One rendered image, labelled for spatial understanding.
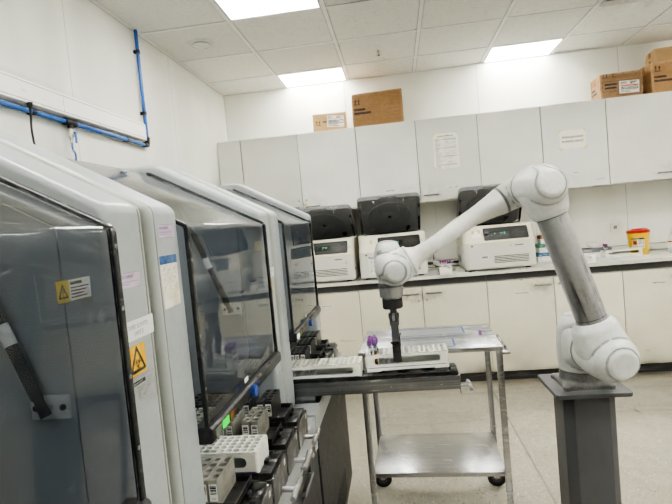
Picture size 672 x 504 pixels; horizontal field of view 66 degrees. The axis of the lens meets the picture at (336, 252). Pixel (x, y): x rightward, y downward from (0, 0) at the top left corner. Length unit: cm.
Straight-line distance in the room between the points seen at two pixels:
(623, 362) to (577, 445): 44
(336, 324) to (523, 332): 150
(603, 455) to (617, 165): 306
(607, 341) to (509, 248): 249
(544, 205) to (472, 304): 258
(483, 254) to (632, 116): 166
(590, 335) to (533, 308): 252
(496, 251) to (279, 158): 200
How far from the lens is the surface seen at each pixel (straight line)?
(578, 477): 223
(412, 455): 258
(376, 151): 451
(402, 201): 441
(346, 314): 428
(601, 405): 215
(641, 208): 527
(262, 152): 466
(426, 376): 192
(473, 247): 424
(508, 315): 434
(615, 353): 186
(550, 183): 174
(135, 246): 89
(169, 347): 98
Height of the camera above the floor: 137
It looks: 3 degrees down
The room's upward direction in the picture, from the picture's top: 5 degrees counter-clockwise
